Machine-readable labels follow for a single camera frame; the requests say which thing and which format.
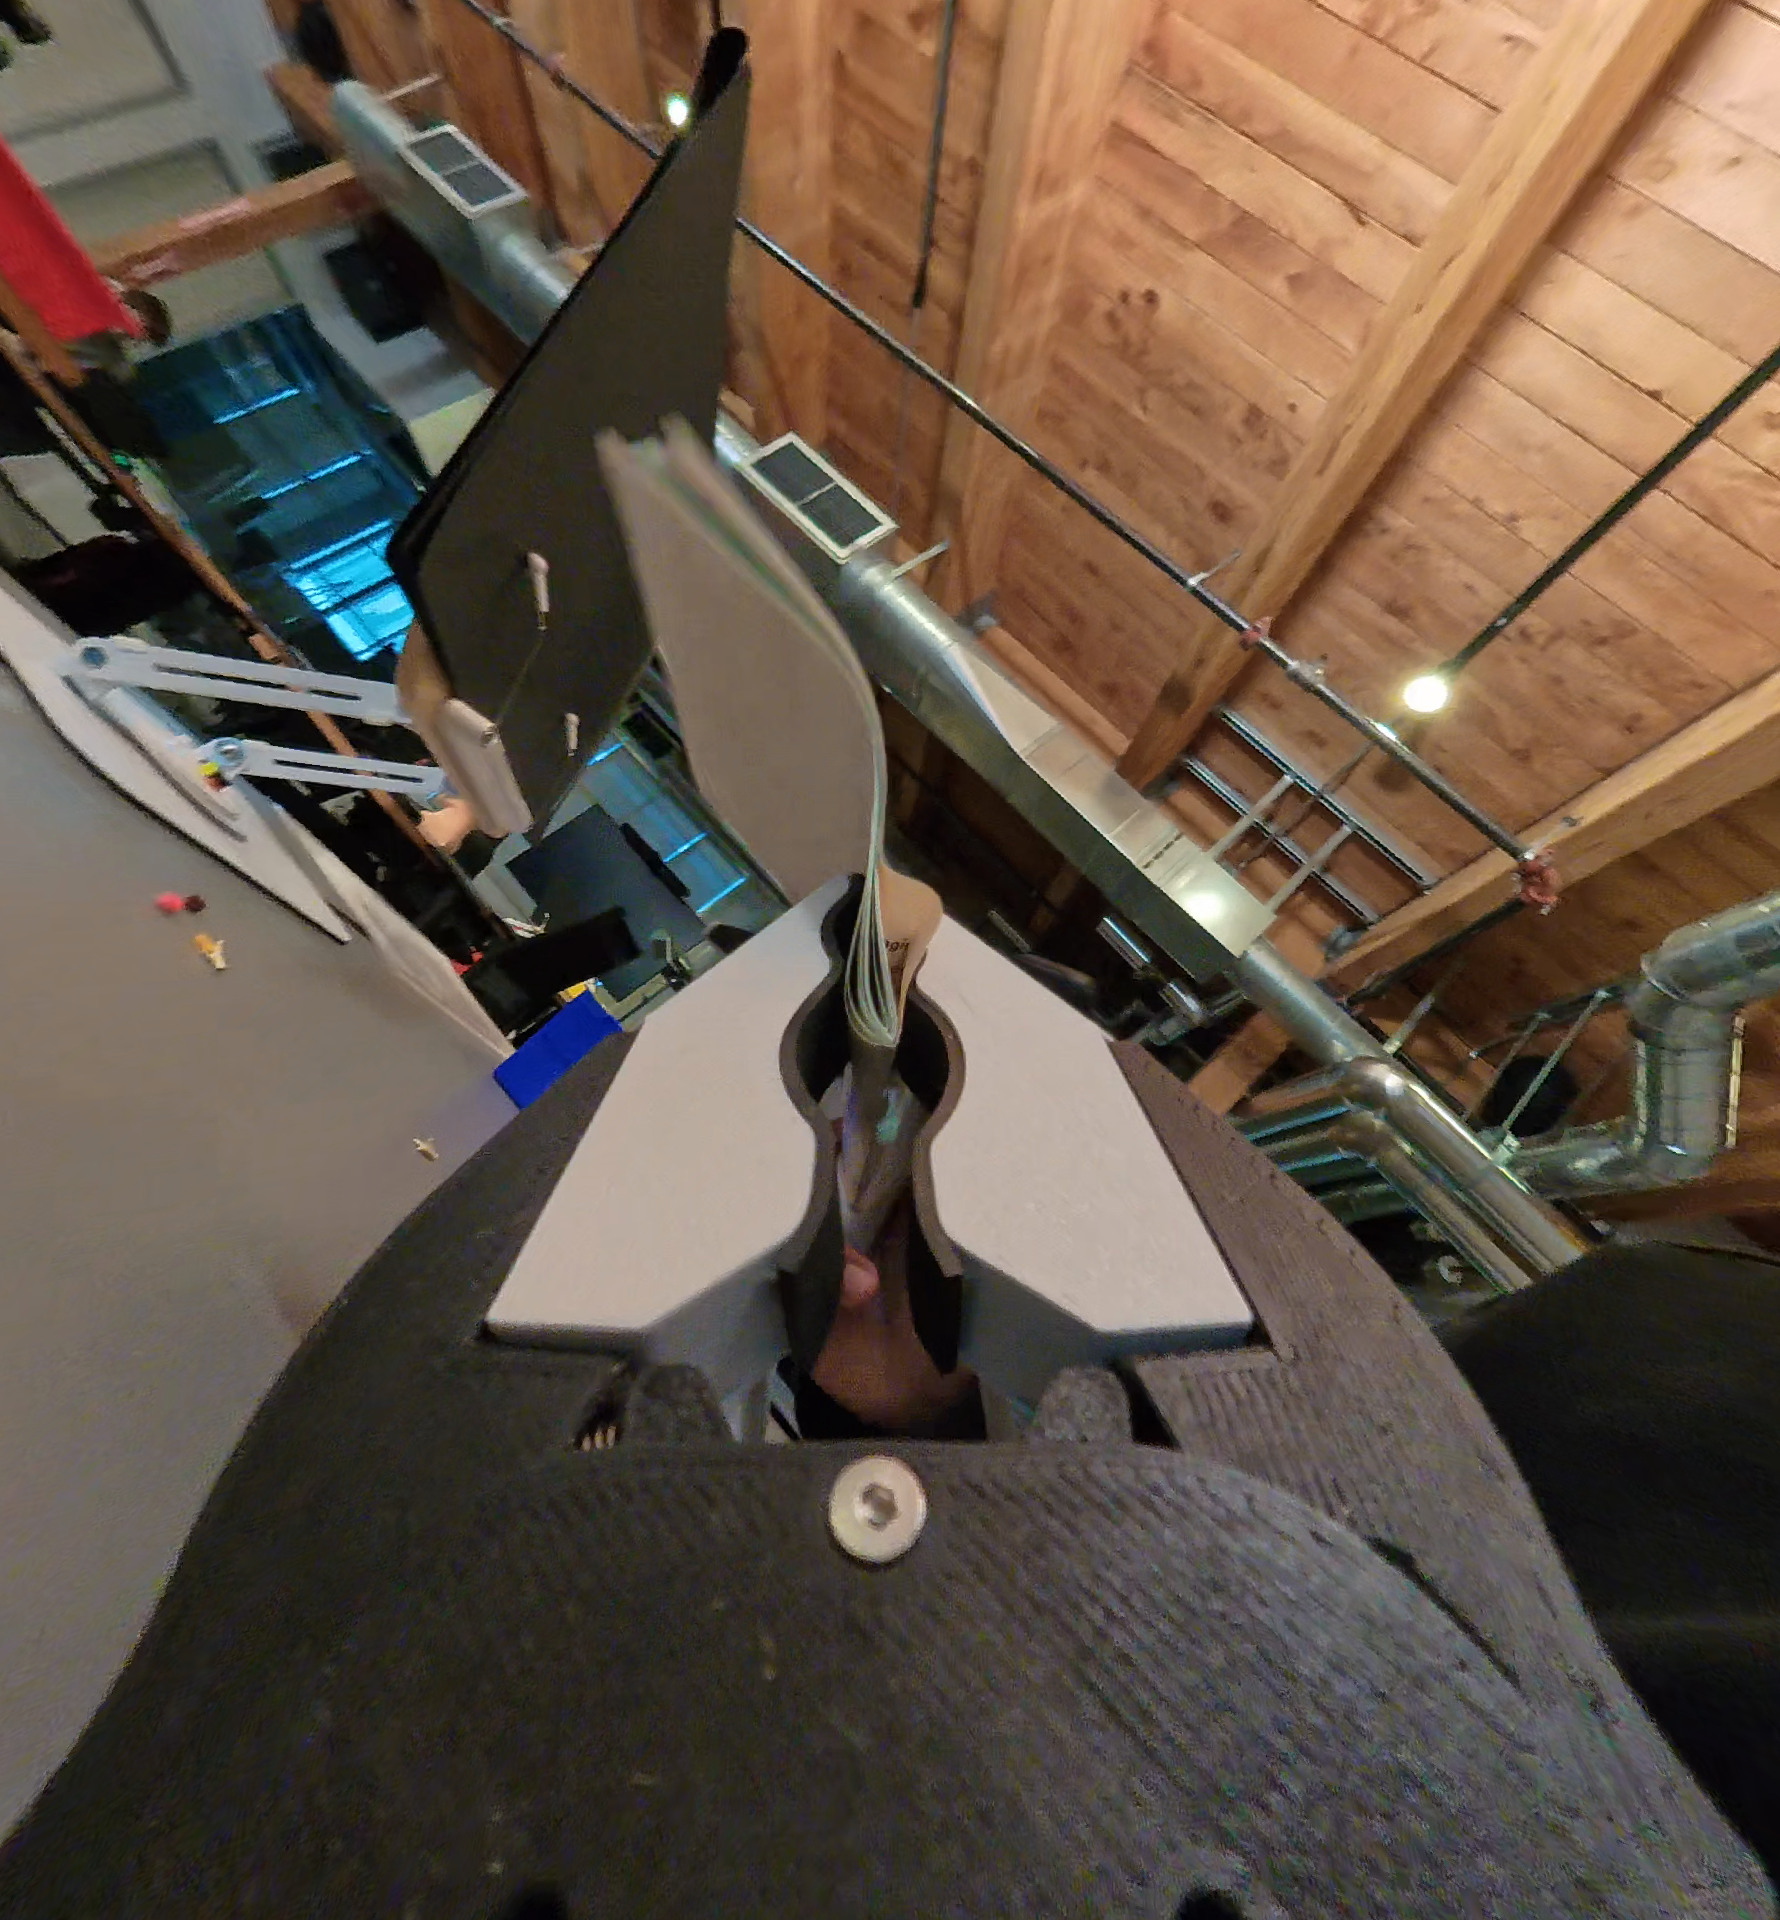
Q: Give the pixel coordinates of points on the black panel board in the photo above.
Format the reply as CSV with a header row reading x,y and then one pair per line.
x,y
561,449

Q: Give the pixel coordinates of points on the white book stand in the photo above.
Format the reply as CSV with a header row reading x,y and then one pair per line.
x,y
276,863

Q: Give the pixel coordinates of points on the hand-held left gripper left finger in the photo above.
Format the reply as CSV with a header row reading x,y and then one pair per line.
x,y
650,1186

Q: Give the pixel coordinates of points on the red sheet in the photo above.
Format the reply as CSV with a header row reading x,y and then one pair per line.
x,y
21,227

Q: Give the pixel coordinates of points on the person's right hand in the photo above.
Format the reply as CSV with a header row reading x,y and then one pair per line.
x,y
891,1351

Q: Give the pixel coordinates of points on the black monitor screen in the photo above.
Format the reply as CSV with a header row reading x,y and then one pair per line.
x,y
606,871

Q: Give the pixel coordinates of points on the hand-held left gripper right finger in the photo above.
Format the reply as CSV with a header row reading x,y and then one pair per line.
x,y
1085,1200

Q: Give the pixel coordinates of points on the blue plastic bin white label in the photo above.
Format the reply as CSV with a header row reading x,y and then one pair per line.
x,y
561,1050

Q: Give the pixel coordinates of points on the toy brick instruction booklet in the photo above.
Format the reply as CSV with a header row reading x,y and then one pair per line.
x,y
741,675

